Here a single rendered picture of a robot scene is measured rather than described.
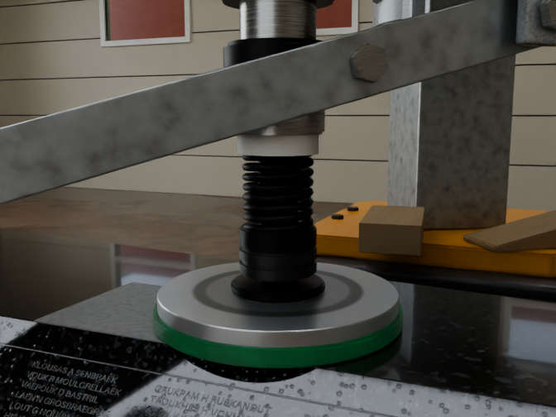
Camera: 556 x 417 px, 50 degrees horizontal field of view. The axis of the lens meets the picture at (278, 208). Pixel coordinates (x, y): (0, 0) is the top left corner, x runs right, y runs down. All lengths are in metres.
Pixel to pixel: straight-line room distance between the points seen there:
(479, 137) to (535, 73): 5.37
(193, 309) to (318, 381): 0.12
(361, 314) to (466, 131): 0.78
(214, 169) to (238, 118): 7.05
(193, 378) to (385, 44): 0.30
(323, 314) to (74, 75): 8.30
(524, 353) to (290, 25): 0.31
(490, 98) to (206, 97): 0.86
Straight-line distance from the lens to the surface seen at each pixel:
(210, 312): 0.48
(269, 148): 0.48
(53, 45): 8.95
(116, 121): 0.44
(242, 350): 0.44
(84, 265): 0.77
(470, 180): 1.23
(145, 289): 0.65
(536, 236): 1.09
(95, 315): 0.58
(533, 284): 1.03
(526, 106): 6.57
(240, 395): 0.46
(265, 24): 0.49
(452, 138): 1.20
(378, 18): 1.25
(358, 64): 0.46
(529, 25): 0.52
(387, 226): 0.98
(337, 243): 1.12
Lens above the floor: 1.00
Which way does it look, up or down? 9 degrees down
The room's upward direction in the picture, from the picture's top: straight up
